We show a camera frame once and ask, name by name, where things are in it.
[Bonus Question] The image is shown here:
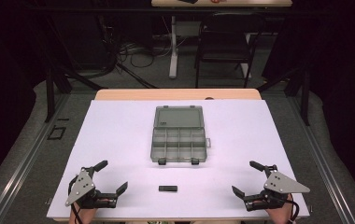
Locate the black metal stand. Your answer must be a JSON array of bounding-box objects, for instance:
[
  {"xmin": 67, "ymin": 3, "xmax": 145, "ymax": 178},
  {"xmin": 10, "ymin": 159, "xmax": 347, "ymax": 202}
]
[
  {"xmin": 44, "ymin": 60, "xmax": 106, "ymax": 124},
  {"xmin": 257, "ymin": 66, "xmax": 311, "ymax": 127}
]

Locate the bundle of floor cables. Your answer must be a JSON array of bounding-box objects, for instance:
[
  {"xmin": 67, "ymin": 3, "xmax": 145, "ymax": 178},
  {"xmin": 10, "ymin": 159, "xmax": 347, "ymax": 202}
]
[{"xmin": 115, "ymin": 38, "xmax": 172, "ymax": 70}]

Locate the wooden desk with white legs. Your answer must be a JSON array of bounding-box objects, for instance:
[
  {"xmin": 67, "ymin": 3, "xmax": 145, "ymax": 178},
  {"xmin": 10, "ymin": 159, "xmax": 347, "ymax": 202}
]
[{"xmin": 150, "ymin": 0, "xmax": 293, "ymax": 79}]

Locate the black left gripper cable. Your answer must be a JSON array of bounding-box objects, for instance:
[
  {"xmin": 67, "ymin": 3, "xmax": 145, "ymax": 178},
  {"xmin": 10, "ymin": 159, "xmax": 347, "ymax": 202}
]
[{"xmin": 67, "ymin": 175, "xmax": 84, "ymax": 224}]

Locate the black chair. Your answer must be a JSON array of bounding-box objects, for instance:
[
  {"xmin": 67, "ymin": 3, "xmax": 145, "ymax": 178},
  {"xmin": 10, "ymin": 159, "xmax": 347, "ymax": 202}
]
[{"xmin": 193, "ymin": 12, "xmax": 266, "ymax": 90}]

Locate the white table cover board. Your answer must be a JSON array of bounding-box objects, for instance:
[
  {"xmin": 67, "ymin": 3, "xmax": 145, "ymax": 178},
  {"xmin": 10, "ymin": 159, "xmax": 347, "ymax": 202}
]
[{"xmin": 46, "ymin": 99, "xmax": 310, "ymax": 219}]

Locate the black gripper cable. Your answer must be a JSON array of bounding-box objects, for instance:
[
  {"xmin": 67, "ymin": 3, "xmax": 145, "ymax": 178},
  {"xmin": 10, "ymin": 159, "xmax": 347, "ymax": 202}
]
[
  {"xmin": 67, "ymin": 175, "xmax": 84, "ymax": 224},
  {"xmin": 285, "ymin": 192, "xmax": 301, "ymax": 224}
]

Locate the clear grey compartment organizer box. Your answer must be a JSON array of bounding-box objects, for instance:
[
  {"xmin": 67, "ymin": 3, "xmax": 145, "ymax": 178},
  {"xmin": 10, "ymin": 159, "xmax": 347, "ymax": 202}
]
[{"xmin": 149, "ymin": 105, "xmax": 213, "ymax": 166}]

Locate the person's left hand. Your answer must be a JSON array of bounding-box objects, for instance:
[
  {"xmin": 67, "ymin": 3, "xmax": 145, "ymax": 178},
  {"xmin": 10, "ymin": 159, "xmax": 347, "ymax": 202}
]
[{"xmin": 68, "ymin": 201, "xmax": 98, "ymax": 224}]

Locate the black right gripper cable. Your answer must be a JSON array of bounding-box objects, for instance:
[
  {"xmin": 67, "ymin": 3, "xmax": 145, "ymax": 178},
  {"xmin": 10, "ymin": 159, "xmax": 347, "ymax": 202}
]
[{"xmin": 285, "ymin": 192, "xmax": 301, "ymax": 224}]

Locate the aluminium floor rail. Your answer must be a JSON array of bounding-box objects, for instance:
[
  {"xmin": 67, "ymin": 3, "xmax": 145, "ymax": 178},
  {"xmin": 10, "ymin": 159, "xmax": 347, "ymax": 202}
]
[
  {"xmin": 289, "ymin": 96, "xmax": 355, "ymax": 224},
  {"xmin": 0, "ymin": 92, "xmax": 71, "ymax": 224}
]

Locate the person's right hand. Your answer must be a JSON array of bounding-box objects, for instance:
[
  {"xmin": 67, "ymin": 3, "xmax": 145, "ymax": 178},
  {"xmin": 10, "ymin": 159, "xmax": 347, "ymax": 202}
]
[{"xmin": 265, "ymin": 193, "xmax": 294, "ymax": 224}]

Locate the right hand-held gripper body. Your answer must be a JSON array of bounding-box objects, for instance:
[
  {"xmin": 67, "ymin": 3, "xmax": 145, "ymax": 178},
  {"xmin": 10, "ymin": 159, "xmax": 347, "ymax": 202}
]
[{"xmin": 243, "ymin": 164, "xmax": 311, "ymax": 212}]

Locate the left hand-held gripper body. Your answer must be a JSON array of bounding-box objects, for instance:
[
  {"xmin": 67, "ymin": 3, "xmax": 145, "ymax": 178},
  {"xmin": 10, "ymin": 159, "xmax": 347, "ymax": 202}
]
[{"xmin": 64, "ymin": 166, "xmax": 118, "ymax": 210}]

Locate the wooden table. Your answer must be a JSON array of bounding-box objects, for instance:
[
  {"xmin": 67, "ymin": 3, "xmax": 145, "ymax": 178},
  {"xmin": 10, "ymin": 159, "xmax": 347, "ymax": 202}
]
[{"xmin": 53, "ymin": 88, "xmax": 310, "ymax": 223}]

